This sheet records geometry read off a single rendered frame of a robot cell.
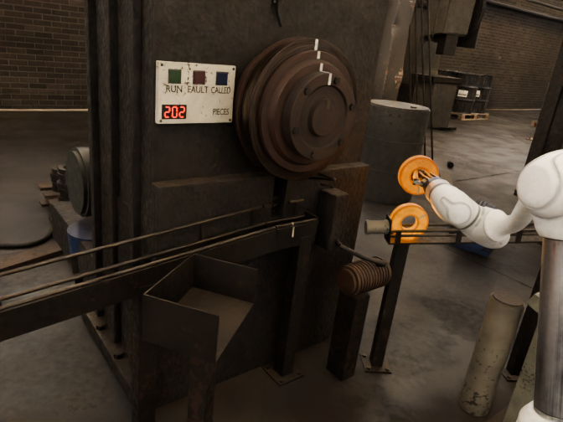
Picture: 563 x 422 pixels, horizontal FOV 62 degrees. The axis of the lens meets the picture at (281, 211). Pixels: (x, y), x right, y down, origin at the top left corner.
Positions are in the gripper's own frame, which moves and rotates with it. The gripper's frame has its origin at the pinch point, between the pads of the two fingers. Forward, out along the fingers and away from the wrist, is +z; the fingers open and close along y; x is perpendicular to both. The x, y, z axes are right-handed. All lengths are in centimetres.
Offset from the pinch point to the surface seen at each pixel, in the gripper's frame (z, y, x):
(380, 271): -9.3, -9.5, -40.4
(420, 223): -3.0, 4.5, -20.5
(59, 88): 521, -340, -86
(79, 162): 64, -152, -31
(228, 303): -56, -68, -28
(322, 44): -11, -46, 43
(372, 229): -3.8, -14.8, -24.4
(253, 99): -26, -66, 26
